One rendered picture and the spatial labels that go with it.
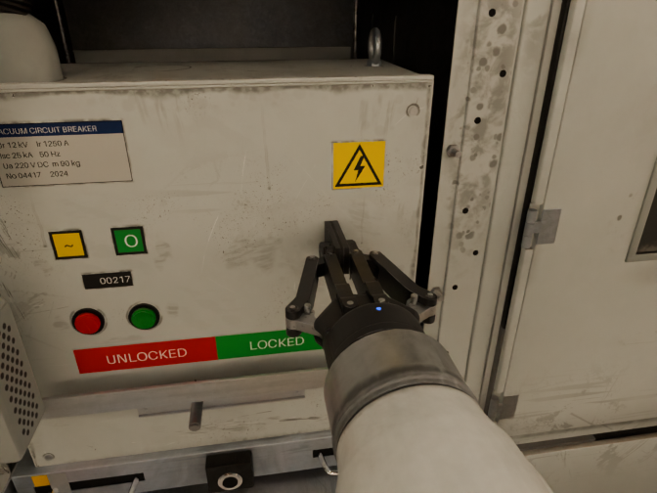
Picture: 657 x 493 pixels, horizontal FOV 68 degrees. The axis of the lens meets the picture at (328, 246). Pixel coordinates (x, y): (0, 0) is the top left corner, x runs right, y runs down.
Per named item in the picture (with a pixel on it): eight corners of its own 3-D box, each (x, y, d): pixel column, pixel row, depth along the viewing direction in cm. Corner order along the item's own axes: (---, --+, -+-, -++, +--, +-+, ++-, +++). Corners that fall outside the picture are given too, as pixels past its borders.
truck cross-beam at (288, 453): (418, 454, 71) (421, 425, 69) (23, 509, 64) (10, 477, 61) (408, 427, 76) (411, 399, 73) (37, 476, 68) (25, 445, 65)
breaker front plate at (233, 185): (402, 433, 69) (434, 84, 48) (37, 481, 62) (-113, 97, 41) (399, 426, 70) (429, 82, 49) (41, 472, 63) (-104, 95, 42)
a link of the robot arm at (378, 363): (474, 483, 31) (441, 414, 36) (496, 373, 27) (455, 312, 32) (333, 504, 30) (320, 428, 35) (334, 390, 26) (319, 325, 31)
